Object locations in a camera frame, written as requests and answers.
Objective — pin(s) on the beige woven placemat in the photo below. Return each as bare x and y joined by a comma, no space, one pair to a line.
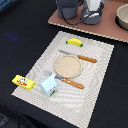
69,103

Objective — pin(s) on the knife with wooden handle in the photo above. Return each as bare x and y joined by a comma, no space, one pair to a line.
79,56

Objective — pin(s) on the fork with wooden handle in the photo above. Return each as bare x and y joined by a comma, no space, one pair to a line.
66,80

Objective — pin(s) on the round wooden plate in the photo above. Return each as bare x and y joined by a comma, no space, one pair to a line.
68,66

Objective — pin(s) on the light blue milk carton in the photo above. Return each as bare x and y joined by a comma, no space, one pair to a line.
49,86

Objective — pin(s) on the dark grey pot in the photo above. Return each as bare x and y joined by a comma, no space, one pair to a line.
67,8

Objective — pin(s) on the yellow butter block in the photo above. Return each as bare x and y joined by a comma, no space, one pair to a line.
23,82

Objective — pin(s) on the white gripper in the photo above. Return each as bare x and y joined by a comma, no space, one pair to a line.
93,7

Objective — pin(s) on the dark grey saucepan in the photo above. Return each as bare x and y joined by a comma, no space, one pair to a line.
89,18

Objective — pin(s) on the yellow toy banana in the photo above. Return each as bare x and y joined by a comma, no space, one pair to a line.
74,41

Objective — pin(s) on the beige bowl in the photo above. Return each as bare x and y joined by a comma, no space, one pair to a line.
122,14

